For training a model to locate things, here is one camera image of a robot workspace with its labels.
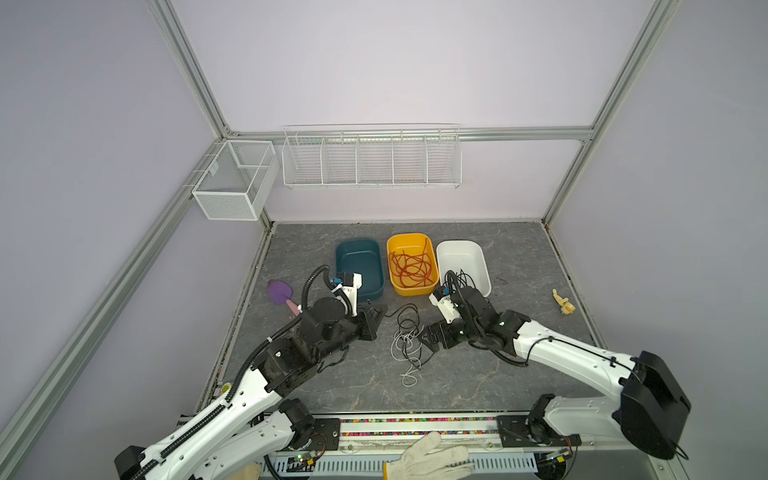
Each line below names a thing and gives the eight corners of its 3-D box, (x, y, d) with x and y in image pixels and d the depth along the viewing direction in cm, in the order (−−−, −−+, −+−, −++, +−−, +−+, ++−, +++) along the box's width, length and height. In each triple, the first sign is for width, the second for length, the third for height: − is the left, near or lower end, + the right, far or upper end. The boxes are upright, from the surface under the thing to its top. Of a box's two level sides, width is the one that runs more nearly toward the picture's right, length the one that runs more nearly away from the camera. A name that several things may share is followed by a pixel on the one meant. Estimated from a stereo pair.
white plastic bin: (439, 301, 101) (442, 290, 95) (434, 251, 114) (436, 240, 109) (488, 301, 101) (493, 290, 95) (477, 251, 114) (481, 240, 109)
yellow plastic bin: (385, 296, 101) (385, 287, 97) (387, 243, 117) (386, 233, 112) (438, 296, 101) (440, 287, 97) (433, 243, 117) (434, 233, 112)
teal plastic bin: (331, 302, 101) (328, 292, 96) (340, 249, 115) (337, 238, 110) (384, 302, 101) (383, 292, 96) (385, 249, 115) (385, 238, 110)
